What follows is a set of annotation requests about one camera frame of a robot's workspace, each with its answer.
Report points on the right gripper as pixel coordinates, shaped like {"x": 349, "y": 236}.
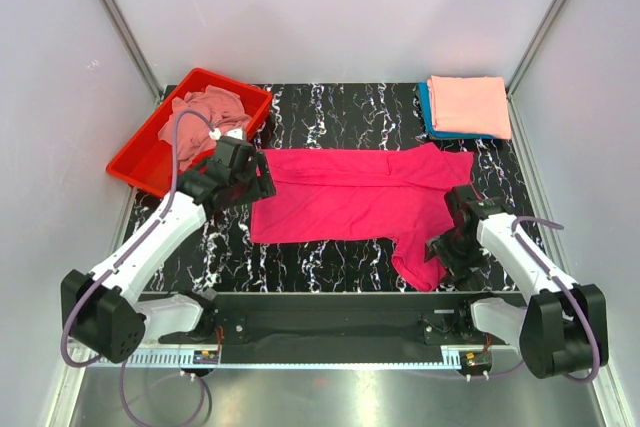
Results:
{"x": 456, "y": 269}

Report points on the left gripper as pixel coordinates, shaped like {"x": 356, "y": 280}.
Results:
{"x": 262, "y": 186}

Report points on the magenta t shirt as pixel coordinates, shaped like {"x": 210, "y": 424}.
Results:
{"x": 357, "y": 195}

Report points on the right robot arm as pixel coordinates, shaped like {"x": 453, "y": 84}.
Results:
{"x": 562, "y": 328}

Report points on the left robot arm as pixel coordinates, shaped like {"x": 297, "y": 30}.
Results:
{"x": 102, "y": 309}

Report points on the dusty pink t shirt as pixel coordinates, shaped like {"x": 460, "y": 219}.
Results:
{"x": 223, "y": 111}

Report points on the red plastic bin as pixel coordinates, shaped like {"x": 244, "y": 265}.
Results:
{"x": 145, "y": 161}

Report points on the black marble table mat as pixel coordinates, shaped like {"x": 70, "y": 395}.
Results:
{"x": 333, "y": 115}

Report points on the folded salmon t shirt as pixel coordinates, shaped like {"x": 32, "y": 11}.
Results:
{"x": 473, "y": 105}

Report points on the folded blue t shirt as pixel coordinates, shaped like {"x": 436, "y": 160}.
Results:
{"x": 424, "y": 97}

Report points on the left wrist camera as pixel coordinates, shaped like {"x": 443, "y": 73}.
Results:
{"x": 236, "y": 133}

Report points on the white slotted cable duct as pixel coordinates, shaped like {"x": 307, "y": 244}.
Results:
{"x": 297, "y": 358}

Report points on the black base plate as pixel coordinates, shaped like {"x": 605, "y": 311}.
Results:
{"x": 344, "y": 320}

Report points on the left aluminium frame post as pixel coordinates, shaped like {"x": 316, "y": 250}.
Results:
{"x": 132, "y": 47}

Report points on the aluminium frame post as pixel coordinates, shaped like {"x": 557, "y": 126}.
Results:
{"x": 548, "y": 20}
{"x": 132, "y": 47}

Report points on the right aluminium frame post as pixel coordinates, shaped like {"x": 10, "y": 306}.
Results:
{"x": 548, "y": 20}

